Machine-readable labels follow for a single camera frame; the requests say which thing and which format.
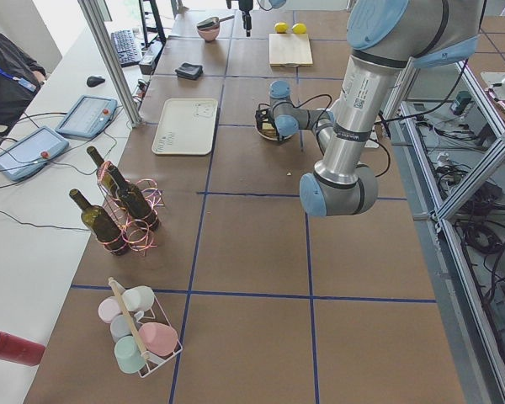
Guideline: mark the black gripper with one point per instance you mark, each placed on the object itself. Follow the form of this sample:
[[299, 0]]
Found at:
[[247, 5], [283, 135]]

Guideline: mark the white round plate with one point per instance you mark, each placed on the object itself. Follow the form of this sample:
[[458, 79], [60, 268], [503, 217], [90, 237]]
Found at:
[[271, 134]]

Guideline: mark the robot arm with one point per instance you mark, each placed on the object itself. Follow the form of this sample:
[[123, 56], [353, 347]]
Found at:
[[384, 36]]

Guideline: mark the cream bear tray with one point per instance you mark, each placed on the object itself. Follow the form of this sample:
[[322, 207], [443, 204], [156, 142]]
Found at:
[[186, 127]]

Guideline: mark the metal scoop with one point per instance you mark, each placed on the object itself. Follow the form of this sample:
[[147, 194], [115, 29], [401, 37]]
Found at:
[[212, 22]]

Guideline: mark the yellow lemon half left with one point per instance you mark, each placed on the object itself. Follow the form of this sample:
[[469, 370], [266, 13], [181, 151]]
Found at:
[[281, 27]]

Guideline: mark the yellow lemon half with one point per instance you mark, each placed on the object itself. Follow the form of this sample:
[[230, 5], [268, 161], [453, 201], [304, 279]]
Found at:
[[281, 27], [299, 29]]

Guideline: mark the pink bowl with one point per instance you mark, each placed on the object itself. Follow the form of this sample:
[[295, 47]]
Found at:
[[208, 32]]

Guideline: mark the yellow lemon half right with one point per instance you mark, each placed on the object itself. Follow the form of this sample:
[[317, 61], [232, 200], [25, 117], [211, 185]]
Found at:
[[299, 29]]

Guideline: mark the wooden cutting board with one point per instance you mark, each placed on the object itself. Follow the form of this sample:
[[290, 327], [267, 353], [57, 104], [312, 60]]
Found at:
[[289, 50]]

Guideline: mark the grey folded cloth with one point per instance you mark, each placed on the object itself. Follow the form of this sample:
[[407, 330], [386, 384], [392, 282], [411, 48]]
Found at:
[[189, 71]]

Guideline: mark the black keyboard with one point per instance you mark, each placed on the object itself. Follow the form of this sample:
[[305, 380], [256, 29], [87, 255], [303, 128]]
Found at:
[[125, 46]]

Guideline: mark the dark wine bottle upper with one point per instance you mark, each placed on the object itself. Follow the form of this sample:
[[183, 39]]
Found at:
[[128, 194]]

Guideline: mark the dark wine bottle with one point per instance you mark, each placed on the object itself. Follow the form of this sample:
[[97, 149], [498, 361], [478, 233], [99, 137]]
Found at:
[[128, 194], [99, 222]]

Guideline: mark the black computer mouse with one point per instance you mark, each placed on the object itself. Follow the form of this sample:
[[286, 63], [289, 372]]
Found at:
[[94, 81]]

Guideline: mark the blue teach pendant far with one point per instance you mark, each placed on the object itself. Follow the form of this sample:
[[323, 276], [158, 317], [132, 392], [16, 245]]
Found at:
[[88, 117]]

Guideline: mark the blue teach pendant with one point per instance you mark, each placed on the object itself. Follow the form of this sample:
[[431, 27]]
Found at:
[[88, 117], [28, 156]]

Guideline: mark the dark wine bottle lower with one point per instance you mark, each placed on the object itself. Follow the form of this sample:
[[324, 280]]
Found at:
[[99, 222]]

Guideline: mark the white cup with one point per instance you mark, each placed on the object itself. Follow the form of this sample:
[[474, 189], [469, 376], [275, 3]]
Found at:
[[139, 298]]

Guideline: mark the blue teach pendant near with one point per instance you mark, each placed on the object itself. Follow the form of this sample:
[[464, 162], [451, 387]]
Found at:
[[28, 156]]

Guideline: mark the person in black jacket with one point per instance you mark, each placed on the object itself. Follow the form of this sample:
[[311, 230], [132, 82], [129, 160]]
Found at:
[[21, 78]]

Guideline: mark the light pink cup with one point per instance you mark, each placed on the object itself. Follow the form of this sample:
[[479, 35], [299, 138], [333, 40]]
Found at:
[[108, 309]]

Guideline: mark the pink cup right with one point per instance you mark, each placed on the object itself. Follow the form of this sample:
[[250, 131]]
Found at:
[[160, 339]]

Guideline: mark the grey cup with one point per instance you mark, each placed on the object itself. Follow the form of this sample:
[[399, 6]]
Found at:
[[119, 328]]

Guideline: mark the mint green cup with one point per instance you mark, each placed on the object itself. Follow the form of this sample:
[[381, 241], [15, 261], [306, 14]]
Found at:
[[128, 356]]

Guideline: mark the red bottle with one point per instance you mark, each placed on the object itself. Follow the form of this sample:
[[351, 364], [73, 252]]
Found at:
[[20, 350]]

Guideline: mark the aluminium frame post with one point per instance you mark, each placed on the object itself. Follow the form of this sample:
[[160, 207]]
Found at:
[[96, 24]]

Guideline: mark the copper wire bottle rack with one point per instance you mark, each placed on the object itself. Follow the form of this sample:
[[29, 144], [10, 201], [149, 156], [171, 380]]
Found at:
[[135, 233]]

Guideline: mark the white wire cup rack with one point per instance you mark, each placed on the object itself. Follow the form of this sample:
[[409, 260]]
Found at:
[[136, 320]]

